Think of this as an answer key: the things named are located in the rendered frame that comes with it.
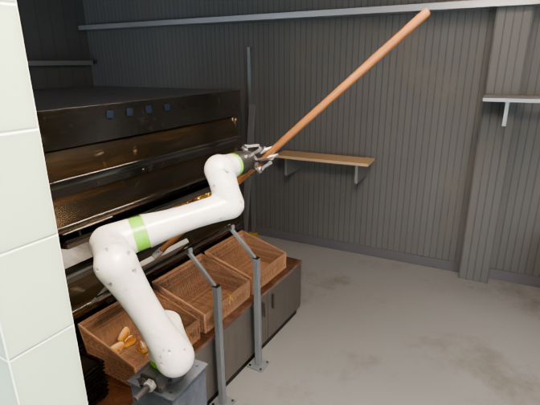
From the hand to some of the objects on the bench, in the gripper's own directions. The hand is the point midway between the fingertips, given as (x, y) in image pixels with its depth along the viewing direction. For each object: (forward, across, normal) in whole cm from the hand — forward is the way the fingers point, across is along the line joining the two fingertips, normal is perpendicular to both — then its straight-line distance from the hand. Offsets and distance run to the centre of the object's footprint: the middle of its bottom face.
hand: (268, 153), depth 182 cm
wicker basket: (+64, +40, -163) cm, 179 cm away
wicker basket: (+4, +41, -163) cm, 168 cm away
